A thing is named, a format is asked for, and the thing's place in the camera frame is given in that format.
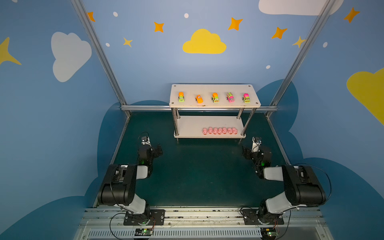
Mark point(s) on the white two-tier shelf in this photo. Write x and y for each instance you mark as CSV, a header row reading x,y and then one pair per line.
x,y
191,127

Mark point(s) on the pink drum green toy truck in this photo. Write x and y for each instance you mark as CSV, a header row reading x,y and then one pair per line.
x,y
246,98

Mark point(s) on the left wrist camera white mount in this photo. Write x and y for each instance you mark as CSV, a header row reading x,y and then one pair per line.
x,y
145,140

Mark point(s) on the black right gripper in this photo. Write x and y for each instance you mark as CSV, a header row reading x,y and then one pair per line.
x,y
249,153

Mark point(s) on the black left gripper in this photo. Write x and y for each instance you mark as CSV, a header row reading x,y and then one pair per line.
x,y
154,151

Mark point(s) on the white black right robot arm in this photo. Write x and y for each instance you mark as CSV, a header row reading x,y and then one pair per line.
x,y
302,188

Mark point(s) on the orange yellow toy car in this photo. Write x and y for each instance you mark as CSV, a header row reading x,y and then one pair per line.
x,y
199,99

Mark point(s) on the aluminium cage frame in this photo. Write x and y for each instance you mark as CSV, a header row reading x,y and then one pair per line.
x,y
166,54

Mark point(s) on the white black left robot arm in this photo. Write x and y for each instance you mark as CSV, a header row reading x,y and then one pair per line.
x,y
118,188

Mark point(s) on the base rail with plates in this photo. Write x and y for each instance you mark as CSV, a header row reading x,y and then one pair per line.
x,y
202,223

